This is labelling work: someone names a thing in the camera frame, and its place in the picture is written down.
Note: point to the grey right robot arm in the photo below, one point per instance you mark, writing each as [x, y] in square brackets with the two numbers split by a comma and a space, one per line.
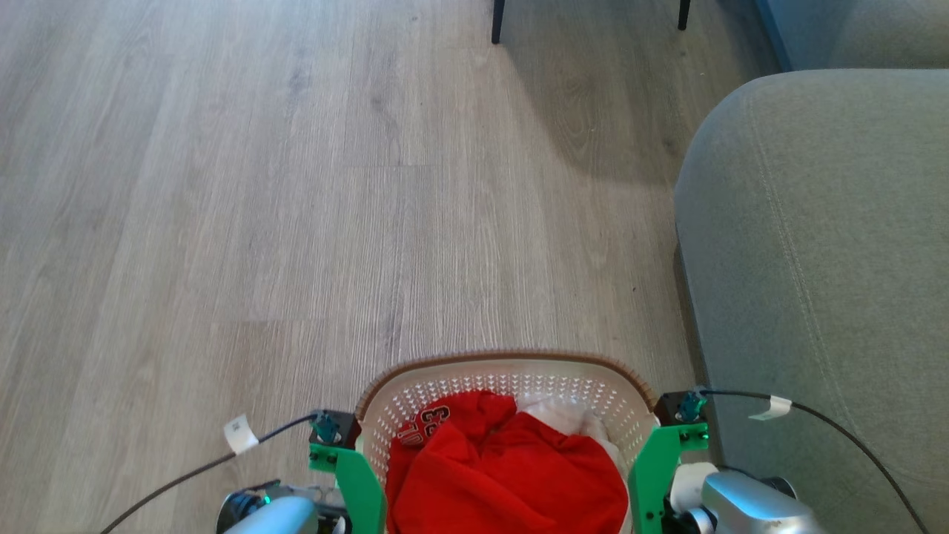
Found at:
[749, 504]

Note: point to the white laundry basket brown rim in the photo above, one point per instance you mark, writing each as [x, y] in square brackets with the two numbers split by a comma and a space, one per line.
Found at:
[519, 374]

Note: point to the grey sofa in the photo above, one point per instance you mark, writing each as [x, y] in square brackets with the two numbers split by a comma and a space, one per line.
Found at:
[823, 282]

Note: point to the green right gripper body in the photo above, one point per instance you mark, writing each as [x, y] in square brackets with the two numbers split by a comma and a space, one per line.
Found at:
[651, 475]

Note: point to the white garment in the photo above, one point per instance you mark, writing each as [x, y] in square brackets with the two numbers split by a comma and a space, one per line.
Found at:
[567, 419]

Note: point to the black chair leg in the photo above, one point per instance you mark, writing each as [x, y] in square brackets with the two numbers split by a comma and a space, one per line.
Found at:
[497, 21]
[683, 13]

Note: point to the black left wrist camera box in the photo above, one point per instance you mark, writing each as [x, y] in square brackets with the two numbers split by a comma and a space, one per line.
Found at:
[342, 429]

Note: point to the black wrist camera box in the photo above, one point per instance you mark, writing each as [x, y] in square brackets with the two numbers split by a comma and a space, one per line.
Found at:
[673, 408]
[342, 429]

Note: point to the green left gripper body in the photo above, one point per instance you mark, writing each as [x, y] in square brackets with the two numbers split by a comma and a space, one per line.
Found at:
[359, 482]

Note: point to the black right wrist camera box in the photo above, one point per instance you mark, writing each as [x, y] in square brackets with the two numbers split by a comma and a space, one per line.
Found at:
[673, 408]

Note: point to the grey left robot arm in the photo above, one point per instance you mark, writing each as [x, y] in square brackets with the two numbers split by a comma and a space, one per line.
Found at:
[278, 515]

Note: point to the red printed garment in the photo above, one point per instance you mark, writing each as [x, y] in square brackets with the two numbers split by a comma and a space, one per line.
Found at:
[511, 482]

